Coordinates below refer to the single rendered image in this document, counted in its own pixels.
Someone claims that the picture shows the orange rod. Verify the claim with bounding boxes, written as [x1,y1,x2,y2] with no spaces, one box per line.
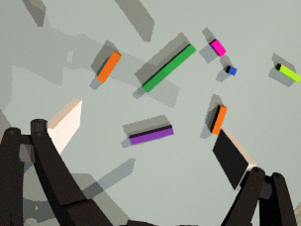
[97,52,121,83]
[210,105,228,135]

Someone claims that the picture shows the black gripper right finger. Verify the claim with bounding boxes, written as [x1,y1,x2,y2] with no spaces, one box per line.
[213,128,297,226]

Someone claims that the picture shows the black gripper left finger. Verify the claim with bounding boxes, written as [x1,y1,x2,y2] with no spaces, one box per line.
[0,99,113,226]

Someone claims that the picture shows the purple rod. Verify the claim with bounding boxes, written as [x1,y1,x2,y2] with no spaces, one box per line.
[130,125,174,145]

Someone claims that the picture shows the magenta block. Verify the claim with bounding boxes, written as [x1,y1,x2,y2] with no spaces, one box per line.
[209,40,226,57]

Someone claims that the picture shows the small blue cube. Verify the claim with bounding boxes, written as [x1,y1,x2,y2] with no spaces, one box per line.
[226,65,237,75]

